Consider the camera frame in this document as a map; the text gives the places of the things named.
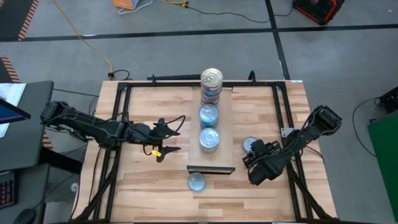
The red toolbox on floor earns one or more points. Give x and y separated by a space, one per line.
317 9

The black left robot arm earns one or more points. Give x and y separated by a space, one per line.
93 124

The white paper sheet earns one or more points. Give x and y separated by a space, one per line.
12 91

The green panel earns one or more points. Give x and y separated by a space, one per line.
385 161

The grey desk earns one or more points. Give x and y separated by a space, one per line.
31 193
31 130

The black computer mouse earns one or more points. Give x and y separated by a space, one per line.
22 216

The black box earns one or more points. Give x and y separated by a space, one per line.
391 99

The long black bar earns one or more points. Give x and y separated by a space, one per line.
174 76

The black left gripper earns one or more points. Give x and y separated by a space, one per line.
157 133

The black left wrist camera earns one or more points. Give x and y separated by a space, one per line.
141 130

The silver corner bracket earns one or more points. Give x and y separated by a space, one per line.
287 131

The black clamp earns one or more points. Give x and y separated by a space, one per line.
252 76

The black keyboard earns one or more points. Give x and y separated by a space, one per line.
6 189

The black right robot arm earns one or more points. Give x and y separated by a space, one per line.
311 130

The small round grey object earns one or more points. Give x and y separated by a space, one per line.
74 187

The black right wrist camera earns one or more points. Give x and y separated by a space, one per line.
273 146

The dark monitor blue screen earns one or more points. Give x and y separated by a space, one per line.
9 113

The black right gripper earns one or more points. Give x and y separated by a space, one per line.
256 152

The silver can olive green label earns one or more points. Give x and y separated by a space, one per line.
209 138

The black mat orange striped edge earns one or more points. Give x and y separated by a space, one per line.
4 73
12 18

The silver can green red label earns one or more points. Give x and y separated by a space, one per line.
247 143

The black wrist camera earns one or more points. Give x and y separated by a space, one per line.
141 130
273 146

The orange box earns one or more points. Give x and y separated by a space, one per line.
124 3

